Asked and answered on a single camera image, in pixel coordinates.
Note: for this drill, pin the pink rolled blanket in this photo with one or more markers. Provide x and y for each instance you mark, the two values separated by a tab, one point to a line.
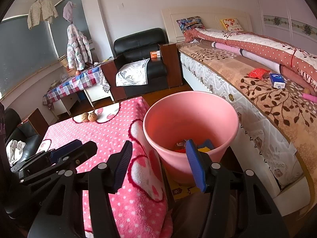
271	65

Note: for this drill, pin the red packet on bed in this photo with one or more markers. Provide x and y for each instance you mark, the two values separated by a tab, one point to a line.
259	73

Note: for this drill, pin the hanging padded floral jacket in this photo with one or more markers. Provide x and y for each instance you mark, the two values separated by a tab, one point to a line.
78	48

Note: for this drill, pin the yellow floral pillow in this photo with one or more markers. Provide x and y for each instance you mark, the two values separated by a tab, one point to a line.
231	25

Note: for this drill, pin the black sofa at left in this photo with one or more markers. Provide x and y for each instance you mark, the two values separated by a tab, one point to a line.
16	130

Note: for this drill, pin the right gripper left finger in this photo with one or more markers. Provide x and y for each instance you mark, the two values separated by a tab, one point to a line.
104	179

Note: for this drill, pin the blue knitted cloth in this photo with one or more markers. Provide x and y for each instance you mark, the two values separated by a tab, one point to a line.
206	143

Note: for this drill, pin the colourful paper ball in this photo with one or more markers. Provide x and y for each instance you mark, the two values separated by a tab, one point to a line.
181	144

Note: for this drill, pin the white bed headboard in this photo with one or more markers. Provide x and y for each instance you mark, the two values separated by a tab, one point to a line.
211	17

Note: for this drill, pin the yellow wrapper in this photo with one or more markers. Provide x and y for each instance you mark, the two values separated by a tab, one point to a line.
204	149

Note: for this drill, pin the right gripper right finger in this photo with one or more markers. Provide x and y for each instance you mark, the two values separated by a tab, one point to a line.
209	212

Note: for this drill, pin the colourful cartoon pillow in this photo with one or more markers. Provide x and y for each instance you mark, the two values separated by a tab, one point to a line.
187	24

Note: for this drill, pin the pink polka dot blanket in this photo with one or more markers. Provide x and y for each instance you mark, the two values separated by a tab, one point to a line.
140	206

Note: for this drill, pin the white floral pillow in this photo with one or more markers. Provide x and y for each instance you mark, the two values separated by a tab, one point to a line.
133	74

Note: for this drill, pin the white cloth on sofa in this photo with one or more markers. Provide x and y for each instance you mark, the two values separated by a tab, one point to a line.
14	151

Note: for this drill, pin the white wardrobe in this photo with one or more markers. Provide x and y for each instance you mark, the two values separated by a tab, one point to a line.
291	21

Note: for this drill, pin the white desk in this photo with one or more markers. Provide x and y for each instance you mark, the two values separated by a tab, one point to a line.
90	95

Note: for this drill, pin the blue tissue pack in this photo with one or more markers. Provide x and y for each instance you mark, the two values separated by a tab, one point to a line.
277	81

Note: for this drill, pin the left walnut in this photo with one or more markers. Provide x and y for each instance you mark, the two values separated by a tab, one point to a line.
84	117

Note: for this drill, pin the checkered tablecloth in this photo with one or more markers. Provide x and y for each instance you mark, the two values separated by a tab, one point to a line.
85	79

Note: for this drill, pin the black leather armchair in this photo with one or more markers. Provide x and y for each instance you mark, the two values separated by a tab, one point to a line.
137	46

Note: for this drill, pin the red polka dot quilt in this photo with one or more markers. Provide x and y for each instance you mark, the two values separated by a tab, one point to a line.
295	59

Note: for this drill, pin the bed with white mattress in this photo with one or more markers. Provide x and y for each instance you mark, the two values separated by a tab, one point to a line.
297	195

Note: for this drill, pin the brown leaf pattern bedspread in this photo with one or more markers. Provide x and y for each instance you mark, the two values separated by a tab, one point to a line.
281	123

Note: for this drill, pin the orange box on armchair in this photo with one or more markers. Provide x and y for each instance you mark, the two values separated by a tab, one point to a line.
155	54

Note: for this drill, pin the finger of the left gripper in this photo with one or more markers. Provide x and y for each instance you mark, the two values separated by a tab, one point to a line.
57	154
39	166

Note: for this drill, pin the pink plastic bucket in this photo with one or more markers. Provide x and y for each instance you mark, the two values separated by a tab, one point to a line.
189	115

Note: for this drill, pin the hanging beige garment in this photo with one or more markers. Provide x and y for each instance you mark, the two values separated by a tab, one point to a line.
40	11

